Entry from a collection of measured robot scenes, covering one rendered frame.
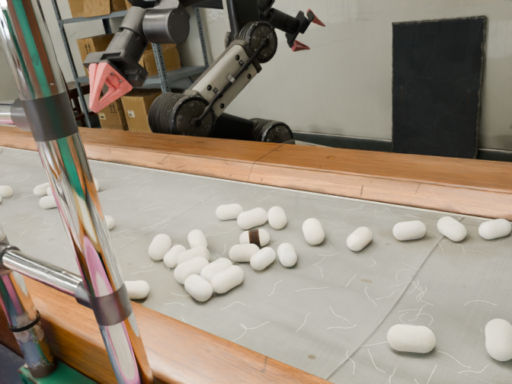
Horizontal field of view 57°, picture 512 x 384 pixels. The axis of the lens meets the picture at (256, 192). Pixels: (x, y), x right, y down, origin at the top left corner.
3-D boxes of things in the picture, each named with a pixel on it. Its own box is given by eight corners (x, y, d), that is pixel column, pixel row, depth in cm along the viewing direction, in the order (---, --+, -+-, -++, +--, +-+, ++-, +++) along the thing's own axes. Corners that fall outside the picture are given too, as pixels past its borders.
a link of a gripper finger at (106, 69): (86, 98, 76) (112, 52, 79) (61, 98, 80) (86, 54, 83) (116, 122, 81) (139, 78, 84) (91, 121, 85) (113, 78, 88)
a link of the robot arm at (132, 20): (144, 25, 90) (125, 2, 85) (171, 24, 86) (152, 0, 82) (128, 54, 88) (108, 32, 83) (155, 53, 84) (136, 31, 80)
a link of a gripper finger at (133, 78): (95, 98, 74) (121, 51, 77) (68, 98, 78) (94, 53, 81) (125, 123, 79) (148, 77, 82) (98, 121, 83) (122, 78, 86)
